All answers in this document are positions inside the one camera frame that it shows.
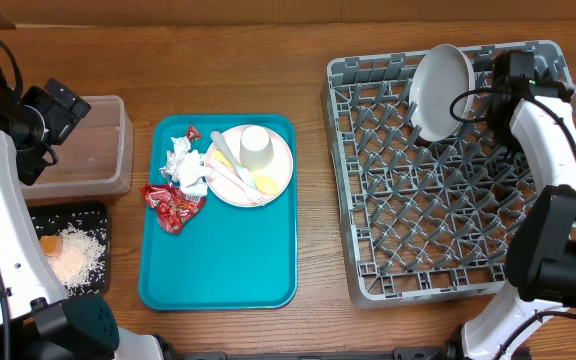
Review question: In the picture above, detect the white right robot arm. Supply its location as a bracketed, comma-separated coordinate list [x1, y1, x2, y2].
[445, 50, 576, 359]

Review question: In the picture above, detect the large red snack wrapper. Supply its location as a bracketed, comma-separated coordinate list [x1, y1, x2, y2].
[140, 183, 206, 235]

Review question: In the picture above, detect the white paper cup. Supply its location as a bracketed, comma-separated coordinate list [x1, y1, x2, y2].
[239, 125, 274, 171]

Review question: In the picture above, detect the white napkin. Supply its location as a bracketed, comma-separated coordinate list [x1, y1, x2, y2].
[160, 136, 213, 198]

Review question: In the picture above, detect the teal plastic serving tray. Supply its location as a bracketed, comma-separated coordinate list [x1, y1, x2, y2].
[138, 113, 299, 312]

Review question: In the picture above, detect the pink plastic fork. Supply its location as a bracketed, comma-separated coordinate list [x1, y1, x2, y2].
[207, 163, 271, 208]

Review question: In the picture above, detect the pink round plate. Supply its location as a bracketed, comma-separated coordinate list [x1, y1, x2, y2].
[205, 125, 294, 202]

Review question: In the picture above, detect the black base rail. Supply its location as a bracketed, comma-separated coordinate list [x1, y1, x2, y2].
[177, 345, 457, 360]

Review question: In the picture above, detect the yellow plastic spoon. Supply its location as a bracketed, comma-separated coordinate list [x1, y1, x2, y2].
[208, 150, 280, 196]

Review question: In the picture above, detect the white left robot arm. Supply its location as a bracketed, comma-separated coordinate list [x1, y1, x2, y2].
[0, 67, 177, 359]

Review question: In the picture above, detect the orange food cube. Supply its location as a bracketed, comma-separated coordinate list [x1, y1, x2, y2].
[40, 235, 63, 257]

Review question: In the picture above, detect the grey plastic dishwasher rack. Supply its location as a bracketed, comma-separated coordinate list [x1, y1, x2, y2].
[322, 51, 576, 308]

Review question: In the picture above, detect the grey shallow bowl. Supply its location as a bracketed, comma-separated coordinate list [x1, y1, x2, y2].
[409, 44, 475, 142]

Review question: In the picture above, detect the white rice pile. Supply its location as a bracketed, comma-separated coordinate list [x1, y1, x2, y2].
[45, 224, 106, 295]

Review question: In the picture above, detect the small red candy wrapper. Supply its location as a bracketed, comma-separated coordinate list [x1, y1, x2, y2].
[185, 124, 202, 142]

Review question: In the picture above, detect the black food waste tray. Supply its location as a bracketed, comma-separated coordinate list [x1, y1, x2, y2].
[29, 201, 111, 297]

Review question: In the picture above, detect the clear plastic waste bin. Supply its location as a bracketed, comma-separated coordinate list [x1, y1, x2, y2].
[21, 95, 134, 200]

